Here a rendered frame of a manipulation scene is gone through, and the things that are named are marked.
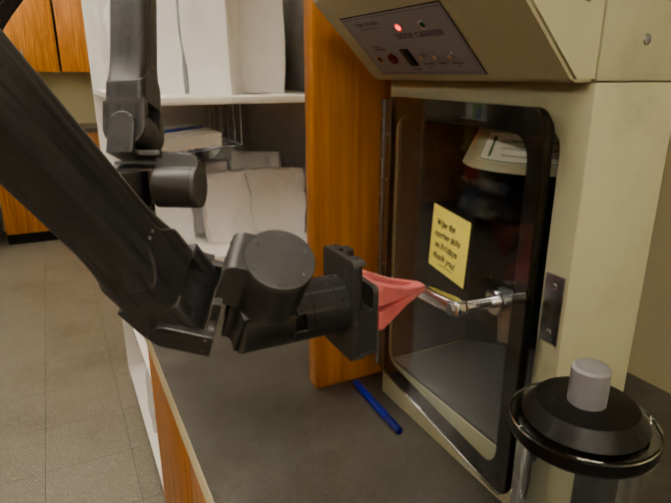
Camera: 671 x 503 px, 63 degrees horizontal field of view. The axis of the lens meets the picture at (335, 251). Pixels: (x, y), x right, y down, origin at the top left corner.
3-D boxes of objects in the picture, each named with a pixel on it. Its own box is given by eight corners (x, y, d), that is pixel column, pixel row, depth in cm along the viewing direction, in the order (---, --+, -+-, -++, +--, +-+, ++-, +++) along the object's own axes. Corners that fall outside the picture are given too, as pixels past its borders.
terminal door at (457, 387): (383, 365, 85) (391, 95, 73) (509, 501, 58) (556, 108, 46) (378, 366, 85) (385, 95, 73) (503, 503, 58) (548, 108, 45)
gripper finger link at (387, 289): (442, 274, 55) (359, 290, 51) (438, 339, 57) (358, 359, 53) (404, 255, 61) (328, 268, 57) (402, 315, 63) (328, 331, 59)
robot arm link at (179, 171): (138, 131, 81) (108, 110, 72) (215, 131, 80) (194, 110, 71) (132, 212, 80) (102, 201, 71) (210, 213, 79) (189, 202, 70)
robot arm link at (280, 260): (172, 264, 54) (146, 343, 48) (178, 186, 45) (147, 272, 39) (292, 291, 56) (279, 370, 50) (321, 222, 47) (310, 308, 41)
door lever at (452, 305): (450, 294, 63) (450, 272, 63) (503, 317, 54) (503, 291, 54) (408, 301, 61) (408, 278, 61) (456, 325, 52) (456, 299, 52)
